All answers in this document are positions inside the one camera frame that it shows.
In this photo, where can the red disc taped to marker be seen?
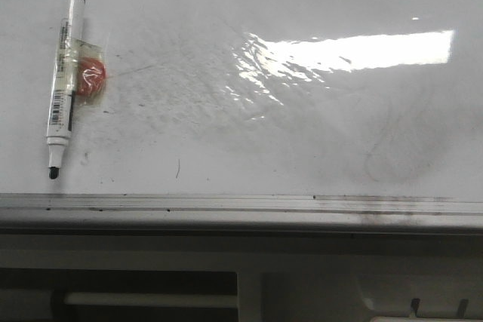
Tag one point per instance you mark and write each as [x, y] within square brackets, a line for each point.
[90, 72]

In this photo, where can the white black whiteboard marker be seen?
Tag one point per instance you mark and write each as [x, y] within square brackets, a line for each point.
[64, 84]

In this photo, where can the white glossy whiteboard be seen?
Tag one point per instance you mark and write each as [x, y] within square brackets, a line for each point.
[254, 97]

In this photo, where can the white rod under table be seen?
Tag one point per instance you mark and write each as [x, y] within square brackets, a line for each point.
[151, 300]

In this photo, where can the aluminium whiteboard frame rail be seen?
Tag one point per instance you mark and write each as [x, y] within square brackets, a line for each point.
[241, 213]

